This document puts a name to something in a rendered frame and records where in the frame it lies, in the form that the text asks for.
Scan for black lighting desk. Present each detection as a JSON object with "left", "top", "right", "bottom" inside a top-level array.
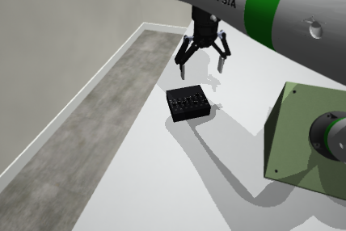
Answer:
[{"left": 166, "top": 85, "right": 211, "bottom": 122}]

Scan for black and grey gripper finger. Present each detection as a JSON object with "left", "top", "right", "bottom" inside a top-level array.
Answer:
[
  {"left": 175, "top": 35, "right": 205, "bottom": 80},
  {"left": 208, "top": 30, "right": 231, "bottom": 74}
]

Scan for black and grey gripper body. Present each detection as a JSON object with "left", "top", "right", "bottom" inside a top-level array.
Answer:
[{"left": 193, "top": 22, "right": 219, "bottom": 48}]

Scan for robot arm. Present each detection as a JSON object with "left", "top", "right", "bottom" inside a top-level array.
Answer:
[{"left": 178, "top": 0, "right": 346, "bottom": 164}]

